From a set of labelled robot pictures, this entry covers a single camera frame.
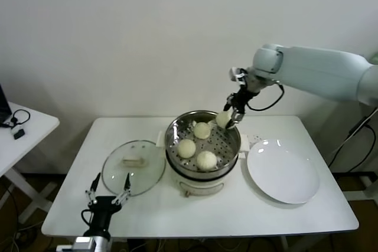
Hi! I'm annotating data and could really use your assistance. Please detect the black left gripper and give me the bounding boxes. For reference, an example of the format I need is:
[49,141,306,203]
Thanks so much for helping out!
[84,172,132,238]

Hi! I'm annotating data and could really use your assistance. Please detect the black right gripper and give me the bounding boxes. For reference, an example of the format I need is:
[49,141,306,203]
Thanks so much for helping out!
[223,86,258,130]

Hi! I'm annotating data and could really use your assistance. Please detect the white steamed baozi bun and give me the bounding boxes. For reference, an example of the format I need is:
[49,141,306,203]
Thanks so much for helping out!
[177,139,197,159]
[196,150,218,172]
[215,110,233,128]
[193,122,212,140]

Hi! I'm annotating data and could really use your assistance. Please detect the stainless steel steamer basket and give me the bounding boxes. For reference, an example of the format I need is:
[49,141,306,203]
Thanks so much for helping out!
[155,110,249,182]

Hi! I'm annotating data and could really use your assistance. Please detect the glass pot lid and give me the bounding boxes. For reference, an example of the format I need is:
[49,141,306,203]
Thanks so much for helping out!
[101,139,166,198]

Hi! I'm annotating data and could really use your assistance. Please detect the white round plate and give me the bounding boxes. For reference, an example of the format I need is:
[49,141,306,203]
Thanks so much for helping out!
[246,139,321,205]

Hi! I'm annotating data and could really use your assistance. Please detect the white electric cooker base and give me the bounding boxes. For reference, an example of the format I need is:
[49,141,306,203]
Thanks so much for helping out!
[165,153,239,199]

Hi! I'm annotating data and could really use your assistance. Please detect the white side table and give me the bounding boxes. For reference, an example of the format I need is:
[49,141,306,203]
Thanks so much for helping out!
[0,101,60,225]

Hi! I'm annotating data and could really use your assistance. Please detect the black headphones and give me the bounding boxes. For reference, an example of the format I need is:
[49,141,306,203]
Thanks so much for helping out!
[10,109,31,126]

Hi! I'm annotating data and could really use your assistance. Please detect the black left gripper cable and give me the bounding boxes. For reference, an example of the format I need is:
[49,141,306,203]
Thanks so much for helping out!
[81,209,95,229]

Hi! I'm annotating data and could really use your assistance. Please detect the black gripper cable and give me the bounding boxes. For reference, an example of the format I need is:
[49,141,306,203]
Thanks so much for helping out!
[81,209,95,229]
[246,82,285,112]

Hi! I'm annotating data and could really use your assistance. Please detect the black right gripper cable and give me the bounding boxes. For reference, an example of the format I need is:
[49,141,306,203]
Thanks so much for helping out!
[246,82,285,112]

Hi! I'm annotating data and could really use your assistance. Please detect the grey cable with black adapter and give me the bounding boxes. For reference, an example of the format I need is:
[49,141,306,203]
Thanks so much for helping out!
[332,113,373,158]

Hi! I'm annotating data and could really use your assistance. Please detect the black power cable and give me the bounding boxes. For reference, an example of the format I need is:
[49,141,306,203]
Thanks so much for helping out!
[328,125,373,168]

